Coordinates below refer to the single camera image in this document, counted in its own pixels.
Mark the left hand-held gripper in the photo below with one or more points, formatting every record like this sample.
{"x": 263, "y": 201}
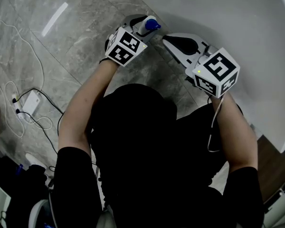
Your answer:
{"x": 123, "y": 46}

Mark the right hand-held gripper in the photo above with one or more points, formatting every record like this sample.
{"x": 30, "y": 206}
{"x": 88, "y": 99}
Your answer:
{"x": 218, "y": 72}

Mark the white bottle with blue cap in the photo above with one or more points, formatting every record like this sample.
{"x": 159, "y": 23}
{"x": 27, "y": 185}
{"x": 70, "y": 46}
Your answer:
{"x": 150, "y": 24}

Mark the white bathtub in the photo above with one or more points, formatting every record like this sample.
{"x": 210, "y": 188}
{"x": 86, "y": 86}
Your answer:
{"x": 228, "y": 15}

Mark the person's right forearm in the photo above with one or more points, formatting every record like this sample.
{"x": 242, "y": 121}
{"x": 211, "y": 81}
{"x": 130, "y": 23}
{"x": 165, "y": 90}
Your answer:
{"x": 235, "y": 132}

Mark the person's left forearm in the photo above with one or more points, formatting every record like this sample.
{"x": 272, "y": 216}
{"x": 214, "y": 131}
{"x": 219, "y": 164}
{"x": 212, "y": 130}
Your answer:
{"x": 85, "y": 103}

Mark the grey marble floor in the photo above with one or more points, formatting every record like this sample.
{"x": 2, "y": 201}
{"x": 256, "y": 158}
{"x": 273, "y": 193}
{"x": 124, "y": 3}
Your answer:
{"x": 73, "y": 32}

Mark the person's black clothing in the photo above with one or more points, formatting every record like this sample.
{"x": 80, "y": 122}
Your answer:
{"x": 145, "y": 151}

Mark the white flat adapter box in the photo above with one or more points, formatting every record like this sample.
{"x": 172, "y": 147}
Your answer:
{"x": 31, "y": 103}

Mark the white power strip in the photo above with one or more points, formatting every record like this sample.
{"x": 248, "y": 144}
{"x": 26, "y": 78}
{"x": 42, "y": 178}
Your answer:
{"x": 17, "y": 108}

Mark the white shoe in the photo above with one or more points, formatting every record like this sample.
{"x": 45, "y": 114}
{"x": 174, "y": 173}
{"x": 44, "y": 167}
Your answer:
{"x": 34, "y": 160}

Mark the white appliance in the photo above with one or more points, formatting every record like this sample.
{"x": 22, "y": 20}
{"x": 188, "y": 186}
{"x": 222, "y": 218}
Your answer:
{"x": 281, "y": 208}

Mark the black bag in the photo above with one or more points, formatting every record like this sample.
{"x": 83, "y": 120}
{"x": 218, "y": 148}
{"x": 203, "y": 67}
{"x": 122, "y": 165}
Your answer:
{"x": 19, "y": 193}

